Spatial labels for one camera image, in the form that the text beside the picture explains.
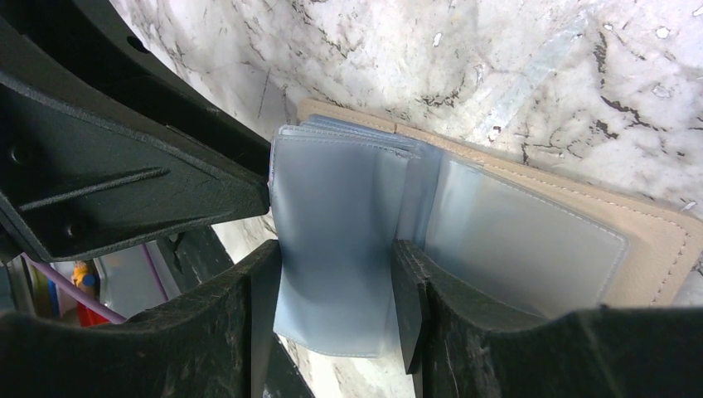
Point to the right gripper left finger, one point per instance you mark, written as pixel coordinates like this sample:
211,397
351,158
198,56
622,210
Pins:
212,341

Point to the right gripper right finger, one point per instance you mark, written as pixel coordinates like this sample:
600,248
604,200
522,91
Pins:
458,342

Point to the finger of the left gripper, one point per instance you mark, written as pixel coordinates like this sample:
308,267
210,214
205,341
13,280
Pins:
91,40
76,185

